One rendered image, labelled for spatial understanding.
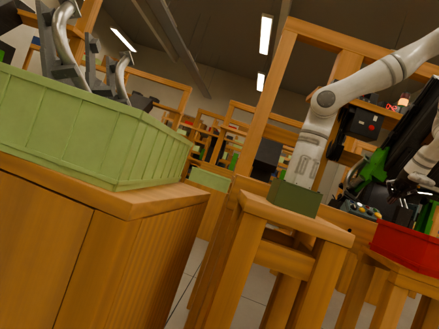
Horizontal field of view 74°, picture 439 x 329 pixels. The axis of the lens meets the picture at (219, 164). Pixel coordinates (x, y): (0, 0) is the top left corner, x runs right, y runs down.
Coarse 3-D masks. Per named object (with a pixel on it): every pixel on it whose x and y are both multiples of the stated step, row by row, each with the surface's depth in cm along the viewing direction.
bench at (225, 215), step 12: (228, 192) 186; (228, 216) 121; (216, 228) 181; (216, 240) 121; (216, 252) 121; (204, 264) 181; (204, 276) 121; (204, 288) 121; (192, 300) 181; (192, 312) 121; (192, 324) 121
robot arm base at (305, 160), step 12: (300, 144) 94; (312, 144) 92; (324, 144) 94; (300, 156) 93; (312, 156) 92; (288, 168) 96; (300, 168) 92; (312, 168) 93; (288, 180) 94; (300, 180) 92; (312, 180) 93
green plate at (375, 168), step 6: (378, 150) 150; (384, 150) 144; (372, 156) 152; (378, 156) 146; (384, 156) 143; (372, 162) 148; (378, 162) 143; (384, 162) 144; (366, 168) 150; (372, 168) 144; (378, 168) 144; (366, 174) 145; (372, 174) 144; (378, 174) 144; (384, 174) 144; (372, 180) 152; (378, 180) 145; (384, 180) 144
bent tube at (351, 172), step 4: (364, 156) 152; (368, 156) 153; (360, 160) 154; (364, 160) 150; (368, 160) 151; (356, 164) 156; (360, 164) 154; (352, 168) 158; (356, 168) 156; (348, 172) 158; (352, 172) 157; (348, 176) 157; (344, 180) 156; (348, 180) 156; (344, 184) 153; (348, 184) 153; (344, 188) 150; (348, 192) 148
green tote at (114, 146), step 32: (0, 64) 59; (0, 96) 59; (32, 96) 59; (64, 96) 58; (96, 96) 57; (0, 128) 59; (32, 128) 58; (64, 128) 58; (96, 128) 58; (128, 128) 57; (160, 128) 70; (32, 160) 58; (64, 160) 58; (96, 160) 57; (128, 160) 58; (160, 160) 81
